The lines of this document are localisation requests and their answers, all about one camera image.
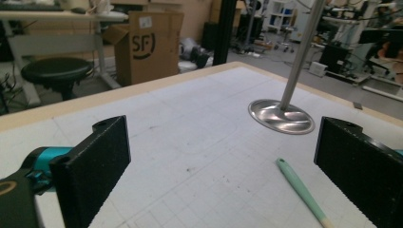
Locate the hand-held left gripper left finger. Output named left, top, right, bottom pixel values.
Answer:
left=19, top=115, right=132, bottom=228

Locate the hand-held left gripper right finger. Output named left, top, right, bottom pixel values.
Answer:
left=314, top=116, right=403, bottom=228

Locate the mint green handled tool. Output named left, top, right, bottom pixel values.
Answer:
left=276, top=158, right=336, bottom=228

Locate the black round stool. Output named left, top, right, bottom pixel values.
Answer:
left=20, top=57, right=93, bottom=102

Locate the metal stand with round base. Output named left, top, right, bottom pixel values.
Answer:
left=247, top=0, right=327, bottom=136

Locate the white grid mat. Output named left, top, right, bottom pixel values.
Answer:
left=0, top=66, right=403, bottom=228

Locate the brown cardboard box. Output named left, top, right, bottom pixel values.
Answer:
left=102, top=10, right=185, bottom=87

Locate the white desk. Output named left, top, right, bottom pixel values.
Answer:
left=0, top=9, right=129, bottom=108

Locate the white shelf unit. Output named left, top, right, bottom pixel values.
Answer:
left=266, top=0, right=298, bottom=34

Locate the black vertical post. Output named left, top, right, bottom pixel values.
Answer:
left=212, top=0, right=239, bottom=67

